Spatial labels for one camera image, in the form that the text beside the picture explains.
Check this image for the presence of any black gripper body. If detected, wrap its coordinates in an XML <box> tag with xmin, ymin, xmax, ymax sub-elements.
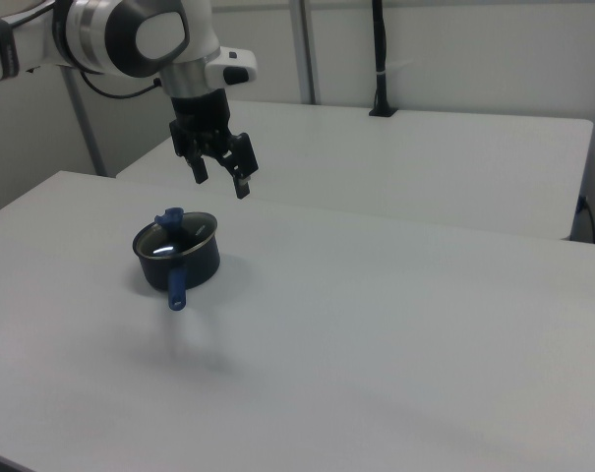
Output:
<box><xmin>168</xmin><ymin>88</ymin><xmax>235</xmax><ymax>161</ymax></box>

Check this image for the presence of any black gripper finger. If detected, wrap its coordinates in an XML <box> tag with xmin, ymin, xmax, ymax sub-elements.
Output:
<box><xmin>217</xmin><ymin>132</ymin><xmax>260</xmax><ymax>200</ymax></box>
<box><xmin>183</xmin><ymin>143</ymin><xmax>209</xmax><ymax>186</ymax></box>

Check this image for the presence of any glass lid with blue knob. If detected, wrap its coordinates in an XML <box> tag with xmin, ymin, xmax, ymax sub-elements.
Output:
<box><xmin>133</xmin><ymin>206</ymin><xmax>218</xmax><ymax>261</ymax></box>

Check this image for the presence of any white background table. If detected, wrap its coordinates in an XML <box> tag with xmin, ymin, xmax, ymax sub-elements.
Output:
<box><xmin>115</xmin><ymin>100</ymin><xmax>595</xmax><ymax>242</ymax></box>

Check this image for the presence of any black clamped pole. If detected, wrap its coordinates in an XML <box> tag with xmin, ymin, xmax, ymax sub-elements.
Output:
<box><xmin>368</xmin><ymin>0</ymin><xmax>399</xmax><ymax>118</ymax></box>

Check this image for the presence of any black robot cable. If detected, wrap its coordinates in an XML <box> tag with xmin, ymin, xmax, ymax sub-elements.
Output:
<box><xmin>82</xmin><ymin>73</ymin><xmax>163</xmax><ymax>100</ymax></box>

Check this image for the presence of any dark saucepan with blue handle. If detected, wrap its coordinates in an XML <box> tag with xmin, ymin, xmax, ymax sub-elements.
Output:
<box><xmin>132</xmin><ymin>211</ymin><xmax>222</xmax><ymax>313</ymax></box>

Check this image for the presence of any grey slim partition post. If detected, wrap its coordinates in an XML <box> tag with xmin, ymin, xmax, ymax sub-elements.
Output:
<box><xmin>58</xmin><ymin>66</ymin><xmax>108</xmax><ymax>177</ymax></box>

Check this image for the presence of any grey wide partition post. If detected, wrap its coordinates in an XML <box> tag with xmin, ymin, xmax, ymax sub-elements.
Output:
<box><xmin>289</xmin><ymin>0</ymin><xmax>324</xmax><ymax>105</ymax></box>

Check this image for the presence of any black cable with blue plug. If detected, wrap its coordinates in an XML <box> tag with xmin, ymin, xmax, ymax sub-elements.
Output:
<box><xmin>575</xmin><ymin>195</ymin><xmax>595</xmax><ymax>244</ymax></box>

